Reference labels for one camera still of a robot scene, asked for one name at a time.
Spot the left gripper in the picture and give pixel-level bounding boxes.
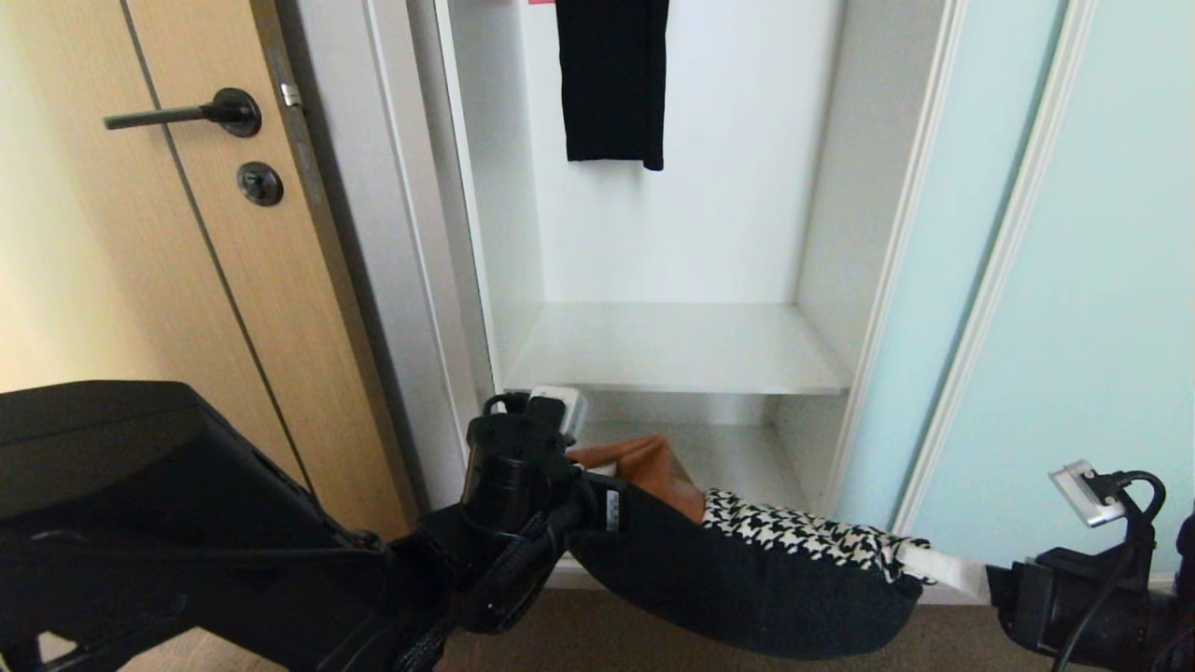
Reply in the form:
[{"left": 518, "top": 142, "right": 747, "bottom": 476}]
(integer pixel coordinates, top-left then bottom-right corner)
[{"left": 558, "top": 462, "right": 630, "bottom": 552}]

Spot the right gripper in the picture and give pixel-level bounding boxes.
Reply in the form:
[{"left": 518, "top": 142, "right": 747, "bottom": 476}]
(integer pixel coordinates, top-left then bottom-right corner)
[{"left": 985, "top": 547, "right": 1181, "bottom": 672}]

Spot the black houndstooth garment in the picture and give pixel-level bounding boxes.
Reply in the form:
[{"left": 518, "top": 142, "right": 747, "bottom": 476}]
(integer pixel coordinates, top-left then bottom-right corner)
[{"left": 566, "top": 480, "right": 936, "bottom": 661}]

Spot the pale blue sliding wardrobe door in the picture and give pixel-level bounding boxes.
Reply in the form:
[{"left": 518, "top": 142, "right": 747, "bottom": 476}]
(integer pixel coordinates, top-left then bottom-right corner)
[
  {"left": 892, "top": 0, "right": 1195, "bottom": 598},
  {"left": 826, "top": 0, "right": 1073, "bottom": 540}
]

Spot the black round door lock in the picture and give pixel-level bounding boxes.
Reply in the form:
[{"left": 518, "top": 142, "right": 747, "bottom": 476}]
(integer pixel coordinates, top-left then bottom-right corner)
[{"left": 235, "top": 161, "right": 285, "bottom": 207}]

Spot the wooden room door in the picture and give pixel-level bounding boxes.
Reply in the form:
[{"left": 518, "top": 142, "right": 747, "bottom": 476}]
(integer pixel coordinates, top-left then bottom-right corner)
[{"left": 0, "top": 0, "right": 421, "bottom": 538}]

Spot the brown cloth item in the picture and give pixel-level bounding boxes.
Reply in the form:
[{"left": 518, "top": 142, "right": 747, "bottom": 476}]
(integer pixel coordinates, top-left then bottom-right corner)
[{"left": 566, "top": 433, "right": 708, "bottom": 524}]

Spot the black hanging garment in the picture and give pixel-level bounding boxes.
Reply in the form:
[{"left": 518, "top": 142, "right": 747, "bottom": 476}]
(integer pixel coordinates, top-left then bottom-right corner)
[{"left": 555, "top": 0, "right": 670, "bottom": 172}]

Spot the black cable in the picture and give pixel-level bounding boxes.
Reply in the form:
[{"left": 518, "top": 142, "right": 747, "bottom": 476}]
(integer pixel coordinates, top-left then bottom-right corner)
[{"left": 1053, "top": 523, "right": 1147, "bottom": 672}]

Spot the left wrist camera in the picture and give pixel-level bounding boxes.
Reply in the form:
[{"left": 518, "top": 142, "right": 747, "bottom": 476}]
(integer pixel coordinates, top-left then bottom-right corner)
[{"left": 528, "top": 385, "right": 589, "bottom": 443}]

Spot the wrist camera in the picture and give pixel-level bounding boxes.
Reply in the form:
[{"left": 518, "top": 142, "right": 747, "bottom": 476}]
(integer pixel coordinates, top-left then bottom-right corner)
[
  {"left": 528, "top": 385, "right": 589, "bottom": 443},
  {"left": 1047, "top": 458, "right": 1168, "bottom": 561}
]

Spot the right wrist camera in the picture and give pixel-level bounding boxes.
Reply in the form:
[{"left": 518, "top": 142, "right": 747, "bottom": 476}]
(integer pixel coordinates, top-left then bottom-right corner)
[{"left": 1047, "top": 458, "right": 1168, "bottom": 561}]

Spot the white wardrobe frame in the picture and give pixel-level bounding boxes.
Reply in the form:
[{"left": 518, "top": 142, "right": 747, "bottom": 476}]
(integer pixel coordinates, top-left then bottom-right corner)
[{"left": 276, "top": 0, "right": 991, "bottom": 598}]

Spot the black lever door handle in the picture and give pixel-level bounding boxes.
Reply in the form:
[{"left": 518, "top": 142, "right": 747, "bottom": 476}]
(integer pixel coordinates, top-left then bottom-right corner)
[{"left": 103, "top": 87, "right": 263, "bottom": 139}]

